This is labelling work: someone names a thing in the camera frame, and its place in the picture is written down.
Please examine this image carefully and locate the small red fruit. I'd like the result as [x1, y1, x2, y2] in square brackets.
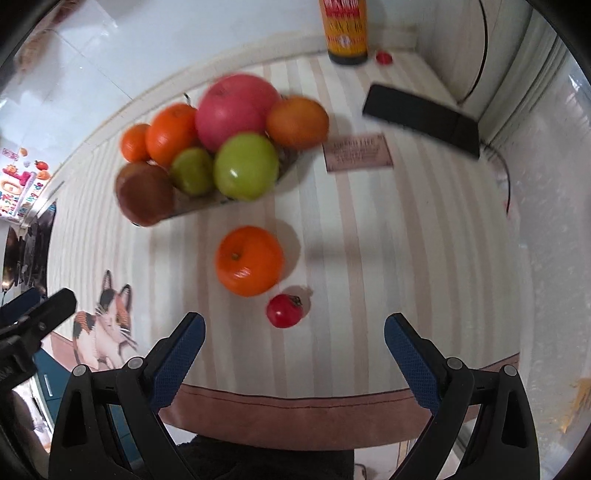
[266, 294, 304, 329]

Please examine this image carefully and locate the bright orange tangerine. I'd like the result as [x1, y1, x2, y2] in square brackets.
[214, 225, 284, 297]

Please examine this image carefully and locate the dark orange tangerine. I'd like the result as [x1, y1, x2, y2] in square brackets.
[266, 96, 329, 150]

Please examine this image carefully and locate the colourful sticker sheet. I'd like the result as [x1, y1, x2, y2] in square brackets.
[1, 140, 55, 223]

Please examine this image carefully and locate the brown red apple on plate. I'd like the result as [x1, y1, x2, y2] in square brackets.
[114, 163, 175, 227]

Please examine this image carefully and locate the floral oval fruit plate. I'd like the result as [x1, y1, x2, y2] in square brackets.
[133, 138, 302, 227]

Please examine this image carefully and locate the striped cat tablecloth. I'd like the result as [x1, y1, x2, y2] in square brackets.
[47, 52, 520, 450]

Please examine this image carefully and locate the small orange on plate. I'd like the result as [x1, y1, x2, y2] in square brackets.
[119, 123, 150, 163]

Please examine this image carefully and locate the small green apple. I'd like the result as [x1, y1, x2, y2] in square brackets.
[168, 147, 215, 197]

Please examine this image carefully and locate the large orange with stem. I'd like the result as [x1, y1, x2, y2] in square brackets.
[145, 103, 200, 169]

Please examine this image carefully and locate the large green apple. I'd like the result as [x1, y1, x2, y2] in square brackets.
[213, 133, 280, 201]

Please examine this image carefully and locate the brown label patch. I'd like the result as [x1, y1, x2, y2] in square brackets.
[322, 133, 394, 173]

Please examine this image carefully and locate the black smartphone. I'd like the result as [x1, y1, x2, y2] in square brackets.
[363, 83, 480, 160]

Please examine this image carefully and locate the large red apple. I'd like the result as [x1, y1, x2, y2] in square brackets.
[195, 73, 281, 152]

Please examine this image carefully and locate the red bottle cap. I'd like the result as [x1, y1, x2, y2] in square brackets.
[375, 50, 394, 66]

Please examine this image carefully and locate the soy sauce bottle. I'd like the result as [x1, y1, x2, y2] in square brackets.
[318, 0, 369, 66]

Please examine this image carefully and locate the black charging cable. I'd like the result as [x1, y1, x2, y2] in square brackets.
[454, 0, 513, 218]

